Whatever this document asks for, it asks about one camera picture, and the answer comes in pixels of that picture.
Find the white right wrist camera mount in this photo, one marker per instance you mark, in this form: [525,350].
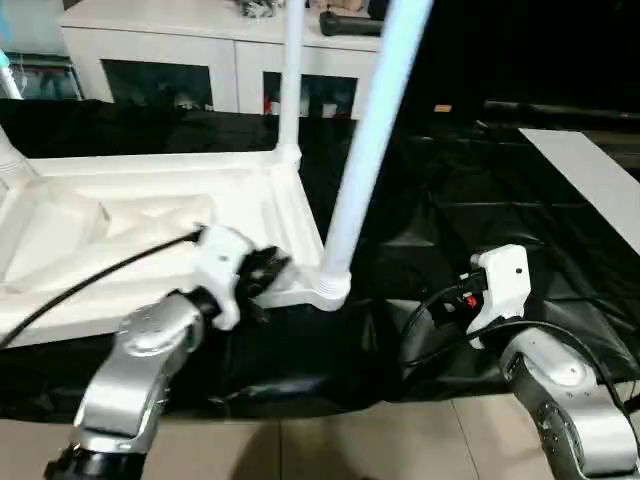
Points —
[500,285]

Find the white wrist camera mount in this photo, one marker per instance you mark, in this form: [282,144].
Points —
[500,285]
[222,265]

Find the black handheld device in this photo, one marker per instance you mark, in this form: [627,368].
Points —
[350,24]

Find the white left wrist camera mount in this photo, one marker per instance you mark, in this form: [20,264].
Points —
[222,265]

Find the dark clutter pile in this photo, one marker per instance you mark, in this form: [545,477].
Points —
[260,8]

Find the white plastic table top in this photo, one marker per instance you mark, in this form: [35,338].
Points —
[130,220]

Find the white low cabinet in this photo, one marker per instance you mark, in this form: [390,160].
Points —
[190,45]

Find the small yellow tag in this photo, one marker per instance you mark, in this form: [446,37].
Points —
[443,107]

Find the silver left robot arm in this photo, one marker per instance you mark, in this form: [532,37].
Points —
[135,370]

